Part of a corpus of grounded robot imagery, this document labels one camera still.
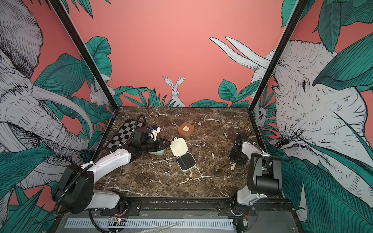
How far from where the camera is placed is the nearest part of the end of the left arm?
0.69m

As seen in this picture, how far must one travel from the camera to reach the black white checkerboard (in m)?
0.97

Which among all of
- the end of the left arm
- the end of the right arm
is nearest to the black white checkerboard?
the end of the left arm

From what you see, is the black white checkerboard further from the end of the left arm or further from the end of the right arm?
the end of the right arm

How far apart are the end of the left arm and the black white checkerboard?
30 cm
